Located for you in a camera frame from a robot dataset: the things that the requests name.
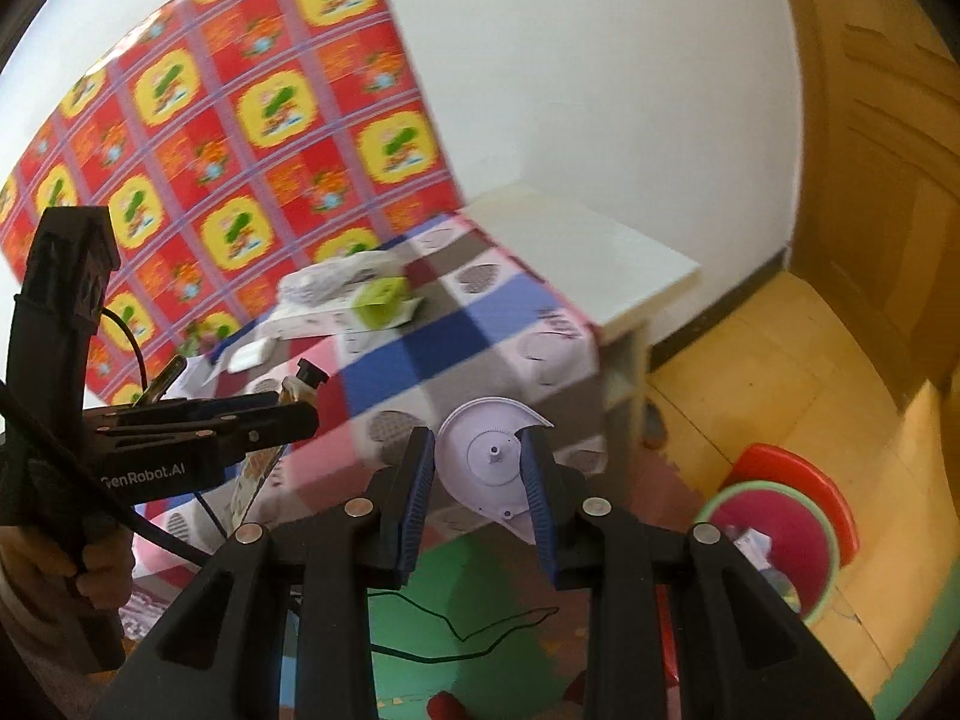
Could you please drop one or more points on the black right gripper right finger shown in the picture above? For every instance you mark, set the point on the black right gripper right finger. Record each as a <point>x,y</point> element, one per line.
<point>741,652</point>

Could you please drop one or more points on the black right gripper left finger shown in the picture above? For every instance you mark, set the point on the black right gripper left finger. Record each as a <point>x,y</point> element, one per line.
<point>217,651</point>

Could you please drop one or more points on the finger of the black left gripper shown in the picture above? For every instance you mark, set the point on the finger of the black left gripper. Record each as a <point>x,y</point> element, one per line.
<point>221,432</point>

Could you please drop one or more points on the silver foil wrapper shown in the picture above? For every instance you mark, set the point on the silver foil wrapper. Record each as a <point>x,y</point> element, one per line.
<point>259,464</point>

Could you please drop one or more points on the white plastic disc piece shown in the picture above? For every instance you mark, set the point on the white plastic disc piece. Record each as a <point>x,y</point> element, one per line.
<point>477,456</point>

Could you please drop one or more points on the white tissue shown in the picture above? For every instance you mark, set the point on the white tissue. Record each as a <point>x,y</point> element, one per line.
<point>251,355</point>

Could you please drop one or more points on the red green trash bin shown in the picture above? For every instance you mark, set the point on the red green trash bin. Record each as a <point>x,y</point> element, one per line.
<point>786,533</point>

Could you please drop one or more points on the person's left hand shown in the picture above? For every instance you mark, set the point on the person's left hand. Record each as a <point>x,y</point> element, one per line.
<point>46,581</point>

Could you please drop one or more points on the white printed plastic bag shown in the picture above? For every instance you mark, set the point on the white printed plastic bag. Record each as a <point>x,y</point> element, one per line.
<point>314,284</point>

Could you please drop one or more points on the white green cardboard box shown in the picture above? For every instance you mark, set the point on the white green cardboard box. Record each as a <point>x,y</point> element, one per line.
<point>370,306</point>

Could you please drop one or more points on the brown slipper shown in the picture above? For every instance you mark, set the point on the brown slipper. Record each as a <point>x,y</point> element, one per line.
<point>655,434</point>

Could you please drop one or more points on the checkered heart bed sheet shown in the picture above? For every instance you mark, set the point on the checkered heart bed sheet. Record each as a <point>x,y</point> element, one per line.
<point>486,327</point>

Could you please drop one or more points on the red floral patterned headboard cloth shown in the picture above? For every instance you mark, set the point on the red floral patterned headboard cloth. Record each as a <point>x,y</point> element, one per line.
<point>231,142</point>

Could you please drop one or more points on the white bedside table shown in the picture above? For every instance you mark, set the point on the white bedside table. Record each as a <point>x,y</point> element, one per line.
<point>618,278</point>

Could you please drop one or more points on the wooden door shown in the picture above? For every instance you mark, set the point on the wooden door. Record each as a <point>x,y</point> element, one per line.
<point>877,225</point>

